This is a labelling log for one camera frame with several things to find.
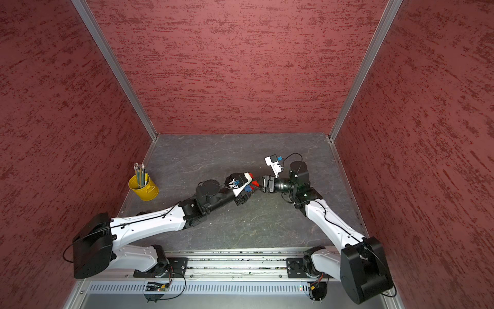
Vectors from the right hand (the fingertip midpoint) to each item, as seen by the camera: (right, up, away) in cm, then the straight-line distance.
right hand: (251, 187), depth 73 cm
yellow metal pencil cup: (-49, -6, +14) cm, 51 cm away
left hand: (0, +2, -1) cm, 2 cm away
